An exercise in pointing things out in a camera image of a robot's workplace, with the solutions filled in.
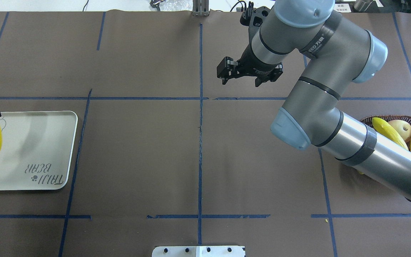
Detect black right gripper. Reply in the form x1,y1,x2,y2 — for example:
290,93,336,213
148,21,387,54
217,48,283,87

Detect yellow banana long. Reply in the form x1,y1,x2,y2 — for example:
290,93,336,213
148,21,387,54
371,117,409,150

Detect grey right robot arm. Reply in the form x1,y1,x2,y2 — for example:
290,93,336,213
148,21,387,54
217,0,411,202

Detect brown wicker basket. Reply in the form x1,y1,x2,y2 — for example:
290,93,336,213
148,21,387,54
359,115,411,127

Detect white bear print tray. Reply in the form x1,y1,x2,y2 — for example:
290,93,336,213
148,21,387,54
0,111,78,191

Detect black box white label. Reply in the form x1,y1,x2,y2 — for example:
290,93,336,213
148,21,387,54
334,0,357,13

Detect pale yellow-pink apple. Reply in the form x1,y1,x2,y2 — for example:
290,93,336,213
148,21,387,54
388,119,411,143

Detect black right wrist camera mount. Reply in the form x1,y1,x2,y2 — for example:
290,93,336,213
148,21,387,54
239,2,271,41

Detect black power strip cables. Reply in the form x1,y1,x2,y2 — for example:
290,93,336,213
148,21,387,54
230,0,256,12

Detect grey aluminium bracket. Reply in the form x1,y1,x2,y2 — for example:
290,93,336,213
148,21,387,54
192,0,210,17

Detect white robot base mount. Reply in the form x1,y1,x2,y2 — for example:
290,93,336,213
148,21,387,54
152,245,246,257

